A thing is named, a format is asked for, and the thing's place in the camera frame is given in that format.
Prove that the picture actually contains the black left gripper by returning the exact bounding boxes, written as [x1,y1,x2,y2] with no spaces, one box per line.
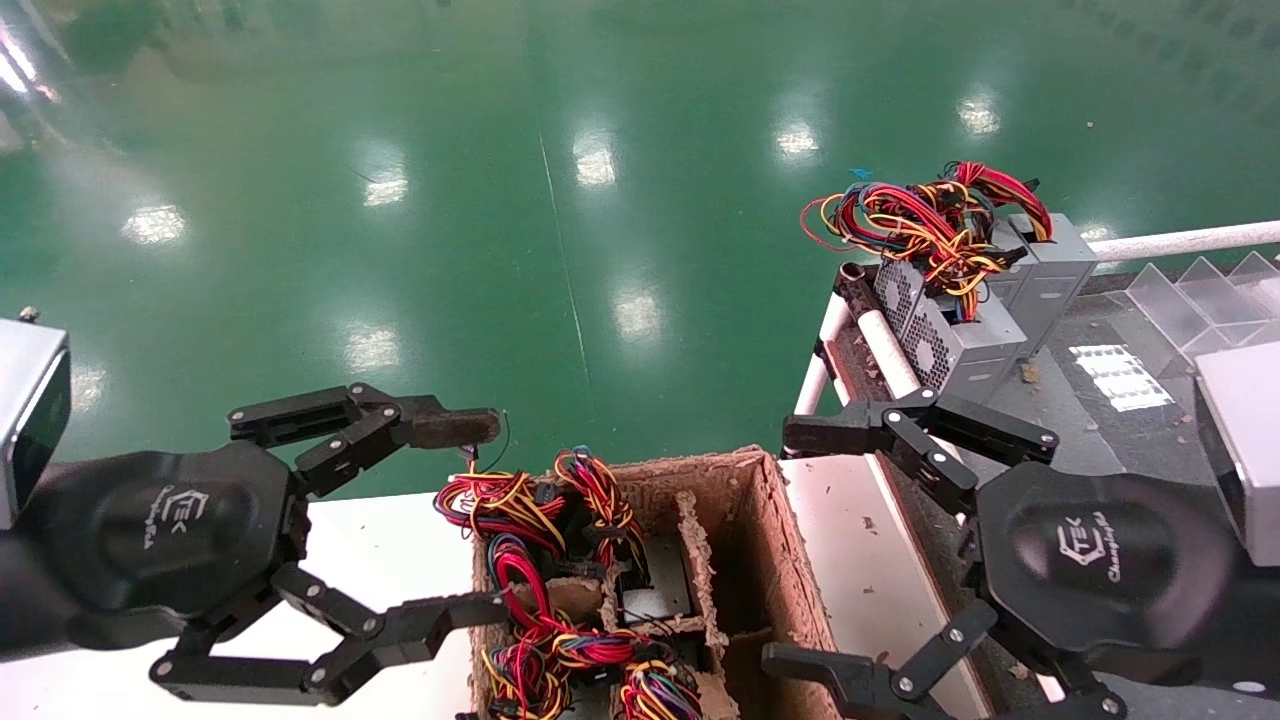
[30,383,511,706]

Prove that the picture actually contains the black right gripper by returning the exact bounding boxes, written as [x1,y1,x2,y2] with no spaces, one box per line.
[762,388,1241,720]

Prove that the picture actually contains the brown cardboard box with dividers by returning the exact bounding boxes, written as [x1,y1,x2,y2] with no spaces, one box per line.
[468,445,861,720]

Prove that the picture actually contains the clear acrylic divider tray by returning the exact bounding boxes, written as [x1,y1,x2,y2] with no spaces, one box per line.
[1125,252,1280,366]

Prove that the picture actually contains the multicoloured wires in box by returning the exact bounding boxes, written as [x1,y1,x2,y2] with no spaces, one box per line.
[433,408,653,601]

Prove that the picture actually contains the long white frame pipe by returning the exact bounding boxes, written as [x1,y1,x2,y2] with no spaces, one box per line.
[858,308,926,399]

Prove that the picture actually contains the white frame leg pipe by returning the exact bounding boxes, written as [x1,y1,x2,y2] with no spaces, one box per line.
[793,293,851,419]

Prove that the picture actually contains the dark rusty edge rail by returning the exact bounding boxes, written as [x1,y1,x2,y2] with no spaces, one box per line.
[830,262,1001,691]

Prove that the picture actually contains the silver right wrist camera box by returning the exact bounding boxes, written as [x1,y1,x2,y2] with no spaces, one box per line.
[1195,342,1280,568]

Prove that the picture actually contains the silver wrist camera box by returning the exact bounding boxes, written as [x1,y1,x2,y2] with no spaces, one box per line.
[1195,342,1280,568]
[0,308,73,529]

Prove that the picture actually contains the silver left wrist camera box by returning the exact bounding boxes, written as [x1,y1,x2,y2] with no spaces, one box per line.
[0,308,73,529]

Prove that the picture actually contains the white horizontal frame pipe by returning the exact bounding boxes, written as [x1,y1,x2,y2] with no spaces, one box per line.
[1088,220,1280,264]

